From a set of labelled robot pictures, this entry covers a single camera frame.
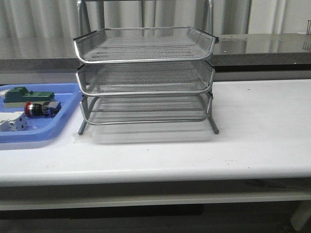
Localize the green and beige switch block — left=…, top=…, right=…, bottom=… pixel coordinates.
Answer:
left=3, top=86, right=55, bottom=108

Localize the silver mesh top tray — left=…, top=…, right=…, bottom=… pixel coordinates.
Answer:
left=74, top=26, right=217, bottom=64

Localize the red emergency stop button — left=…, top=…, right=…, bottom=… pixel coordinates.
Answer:
left=24, top=101, right=61, bottom=117

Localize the grey metal rack frame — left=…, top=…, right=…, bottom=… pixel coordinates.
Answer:
left=77, top=62, right=220, bottom=136

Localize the blue plastic tray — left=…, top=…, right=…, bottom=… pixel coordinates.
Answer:
left=0, top=83, right=82, bottom=143

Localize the white table leg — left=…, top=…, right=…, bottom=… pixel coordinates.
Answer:
left=290, top=200, right=311, bottom=231

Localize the dark grey back counter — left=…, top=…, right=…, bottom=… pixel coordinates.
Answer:
left=0, top=33, right=311, bottom=72

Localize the white circuit breaker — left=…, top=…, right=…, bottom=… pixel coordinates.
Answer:
left=0, top=112, right=28, bottom=132

